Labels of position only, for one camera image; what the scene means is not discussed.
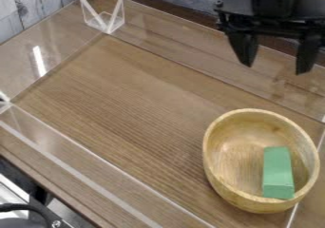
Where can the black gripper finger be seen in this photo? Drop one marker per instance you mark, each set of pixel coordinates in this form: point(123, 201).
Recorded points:
point(245, 45)
point(307, 53)

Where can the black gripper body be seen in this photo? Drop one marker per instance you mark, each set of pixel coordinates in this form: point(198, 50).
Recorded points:
point(280, 18)

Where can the green rectangular block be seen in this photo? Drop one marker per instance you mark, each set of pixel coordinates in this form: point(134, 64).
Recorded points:
point(277, 173)

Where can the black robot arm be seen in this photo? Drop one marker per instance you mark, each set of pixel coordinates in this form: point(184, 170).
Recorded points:
point(293, 19)

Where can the wooden bowl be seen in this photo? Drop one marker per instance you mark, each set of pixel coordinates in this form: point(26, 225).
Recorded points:
point(236, 139)

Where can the clear acrylic corner bracket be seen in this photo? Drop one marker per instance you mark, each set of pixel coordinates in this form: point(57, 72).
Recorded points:
point(107, 22)

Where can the clear acrylic enclosure wall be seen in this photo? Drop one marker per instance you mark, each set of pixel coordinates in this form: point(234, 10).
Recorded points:
point(107, 110)

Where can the black metal mount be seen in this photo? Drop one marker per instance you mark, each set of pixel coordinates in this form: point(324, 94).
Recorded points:
point(47, 216)

